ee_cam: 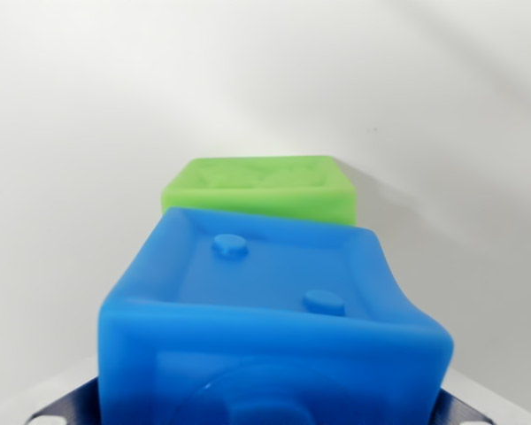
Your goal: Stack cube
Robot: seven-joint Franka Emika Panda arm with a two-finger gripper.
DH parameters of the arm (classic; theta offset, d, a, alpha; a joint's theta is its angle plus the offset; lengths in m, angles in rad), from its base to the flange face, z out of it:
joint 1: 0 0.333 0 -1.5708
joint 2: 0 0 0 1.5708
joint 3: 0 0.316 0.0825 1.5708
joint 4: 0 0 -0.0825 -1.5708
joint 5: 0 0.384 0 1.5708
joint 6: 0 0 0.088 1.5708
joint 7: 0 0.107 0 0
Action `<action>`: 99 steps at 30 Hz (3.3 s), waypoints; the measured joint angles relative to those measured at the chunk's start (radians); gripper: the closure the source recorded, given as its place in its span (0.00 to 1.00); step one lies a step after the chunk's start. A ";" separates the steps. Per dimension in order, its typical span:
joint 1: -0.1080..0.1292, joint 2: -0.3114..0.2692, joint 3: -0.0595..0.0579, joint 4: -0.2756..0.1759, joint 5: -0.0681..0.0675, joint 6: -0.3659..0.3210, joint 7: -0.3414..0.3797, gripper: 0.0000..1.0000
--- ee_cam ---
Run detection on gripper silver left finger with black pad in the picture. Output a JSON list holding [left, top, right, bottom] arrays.
[[22, 359, 101, 425]]

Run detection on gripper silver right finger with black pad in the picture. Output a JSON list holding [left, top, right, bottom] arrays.
[[427, 368, 531, 425]]

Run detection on green soft cube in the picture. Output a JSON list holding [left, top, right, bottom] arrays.
[[159, 154, 358, 228]]

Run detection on blue soft cube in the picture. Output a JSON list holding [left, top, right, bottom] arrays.
[[97, 205, 456, 425]]

